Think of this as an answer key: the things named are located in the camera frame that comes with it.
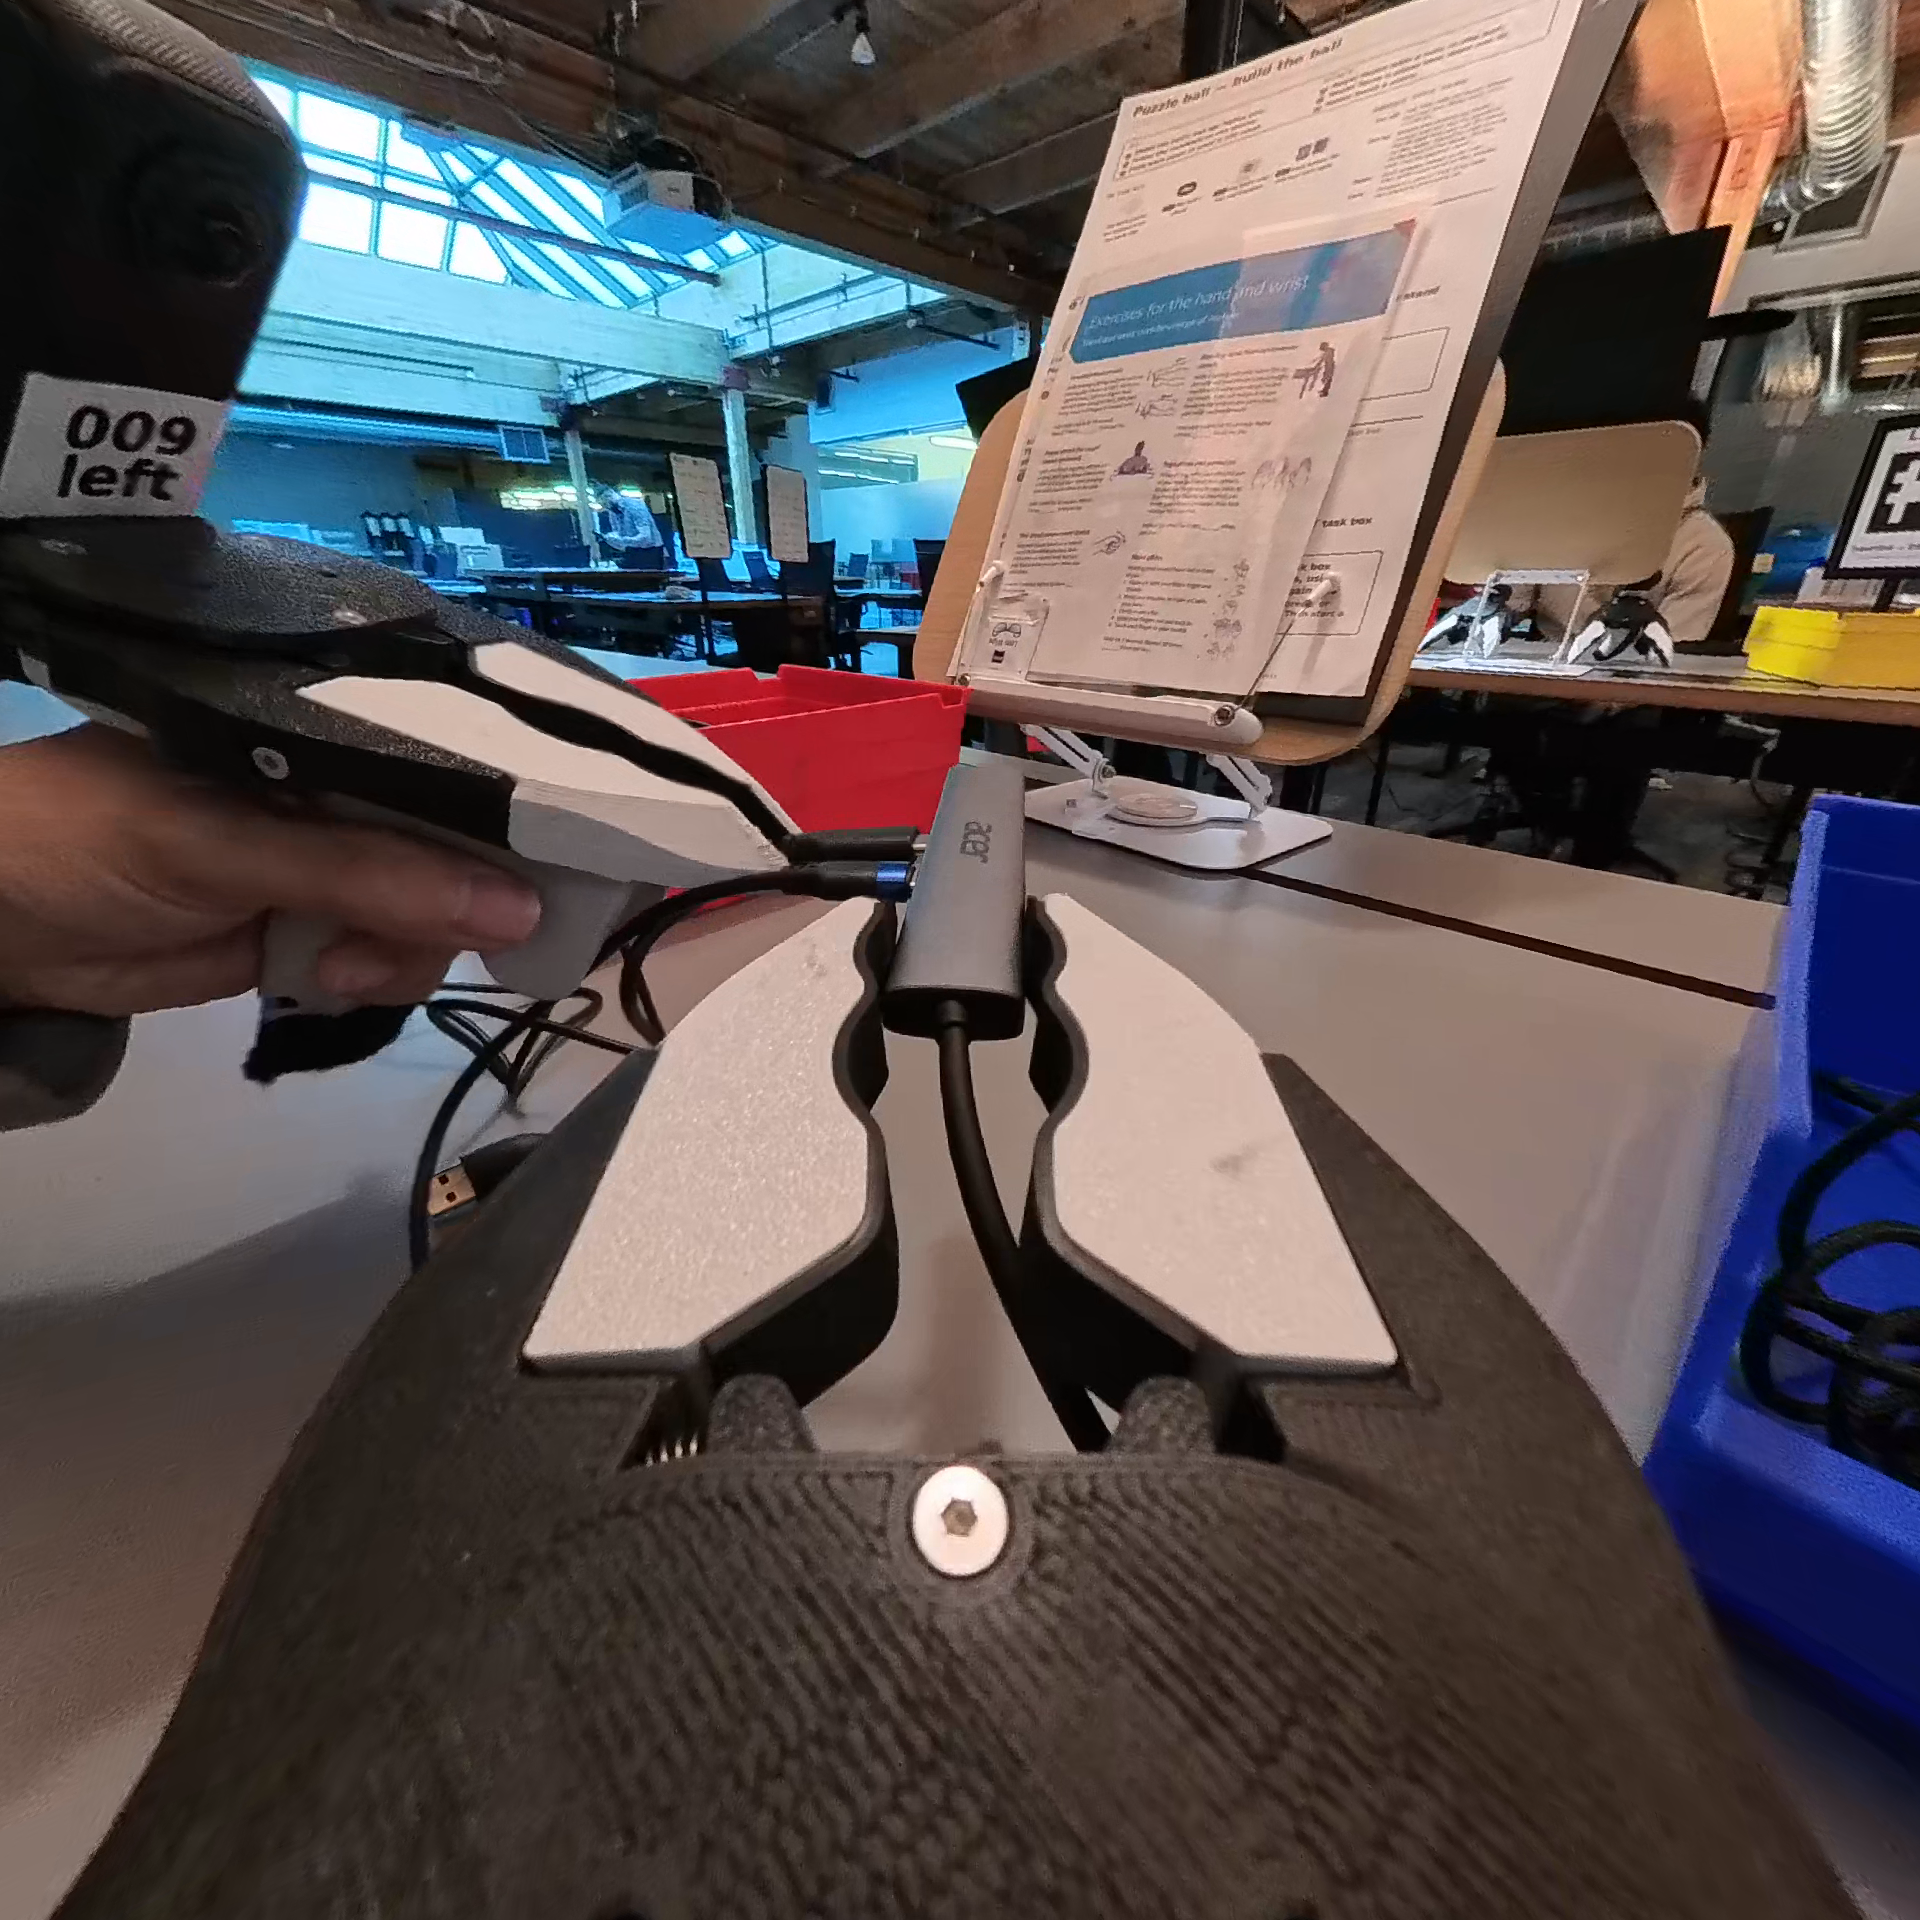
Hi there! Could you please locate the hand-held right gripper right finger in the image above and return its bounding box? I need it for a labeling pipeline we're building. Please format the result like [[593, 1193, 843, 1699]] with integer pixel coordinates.
[[1026, 896, 1399, 1414]]

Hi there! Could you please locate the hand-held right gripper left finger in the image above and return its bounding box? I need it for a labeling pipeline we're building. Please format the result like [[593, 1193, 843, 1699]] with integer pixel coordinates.
[[524, 896, 904, 1410]]

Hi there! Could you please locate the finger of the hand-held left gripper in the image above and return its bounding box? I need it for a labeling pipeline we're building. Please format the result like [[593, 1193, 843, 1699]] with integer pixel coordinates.
[[469, 638, 807, 863], [295, 672, 789, 891]]

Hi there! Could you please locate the red plastic bin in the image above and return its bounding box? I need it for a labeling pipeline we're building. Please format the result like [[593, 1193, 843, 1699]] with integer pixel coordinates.
[[629, 664, 971, 845]]

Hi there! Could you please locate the thin black wire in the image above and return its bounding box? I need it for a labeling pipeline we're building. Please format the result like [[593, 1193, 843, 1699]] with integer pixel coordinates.
[[425, 823, 919, 1120]]

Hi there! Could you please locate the black cable blue ring plug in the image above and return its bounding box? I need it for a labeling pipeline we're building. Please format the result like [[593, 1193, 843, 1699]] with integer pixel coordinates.
[[408, 854, 915, 1275]]

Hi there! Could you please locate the grey USB hub dark print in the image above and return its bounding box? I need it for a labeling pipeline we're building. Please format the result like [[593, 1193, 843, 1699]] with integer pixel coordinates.
[[884, 761, 1111, 1455]]

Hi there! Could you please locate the black braided cable with tie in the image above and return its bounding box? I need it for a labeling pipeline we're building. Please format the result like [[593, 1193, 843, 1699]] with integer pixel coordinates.
[[1737, 1094, 1920, 1487]]

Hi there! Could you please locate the blue plastic bin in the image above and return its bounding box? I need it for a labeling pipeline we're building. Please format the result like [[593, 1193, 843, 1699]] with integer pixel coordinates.
[[1644, 795, 1920, 1737]]

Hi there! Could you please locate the person's left forearm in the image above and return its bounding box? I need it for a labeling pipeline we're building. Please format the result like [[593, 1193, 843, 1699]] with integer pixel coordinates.
[[0, 1003, 132, 1129]]

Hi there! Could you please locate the grey desk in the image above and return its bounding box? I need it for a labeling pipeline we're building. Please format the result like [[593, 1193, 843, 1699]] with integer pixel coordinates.
[[0, 645, 1920, 1920]]

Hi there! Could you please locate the person's left hand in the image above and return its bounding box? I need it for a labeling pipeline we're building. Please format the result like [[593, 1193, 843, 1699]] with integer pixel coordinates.
[[0, 732, 545, 1021]]

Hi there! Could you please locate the wooden document stand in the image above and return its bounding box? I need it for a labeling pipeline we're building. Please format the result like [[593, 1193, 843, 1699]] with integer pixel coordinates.
[[911, 0, 1644, 874]]

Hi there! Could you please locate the ceiling projector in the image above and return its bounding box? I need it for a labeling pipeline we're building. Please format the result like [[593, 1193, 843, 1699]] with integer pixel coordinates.
[[601, 142, 733, 254]]

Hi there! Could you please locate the blue header exercise sheet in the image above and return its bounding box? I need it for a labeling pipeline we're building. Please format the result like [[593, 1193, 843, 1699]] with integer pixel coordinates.
[[1008, 222, 1419, 689]]

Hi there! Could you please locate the clear acrylic holder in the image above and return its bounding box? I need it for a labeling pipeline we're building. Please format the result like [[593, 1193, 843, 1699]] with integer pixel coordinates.
[[1475, 569, 1594, 664]]

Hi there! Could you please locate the neighbouring wooden table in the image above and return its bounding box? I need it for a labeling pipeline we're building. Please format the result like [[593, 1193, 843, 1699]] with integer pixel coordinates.
[[1407, 638, 1920, 876]]

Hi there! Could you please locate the yellow plastic bin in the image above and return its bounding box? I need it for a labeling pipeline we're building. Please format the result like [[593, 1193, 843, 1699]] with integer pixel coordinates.
[[1742, 602, 1920, 686]]

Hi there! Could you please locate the white instruction sheet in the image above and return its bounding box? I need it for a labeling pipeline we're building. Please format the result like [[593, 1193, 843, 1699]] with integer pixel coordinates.
[[995, 0, 1594, 699]]

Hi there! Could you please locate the black framed marker sign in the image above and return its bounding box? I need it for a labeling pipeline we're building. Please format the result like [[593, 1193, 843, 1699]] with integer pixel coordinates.
[[1822, 419, 1920, 583]]

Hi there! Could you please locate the silver air duct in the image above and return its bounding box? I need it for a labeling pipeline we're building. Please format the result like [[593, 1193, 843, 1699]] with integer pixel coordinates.
[[1756, 0, 1899, 213]]

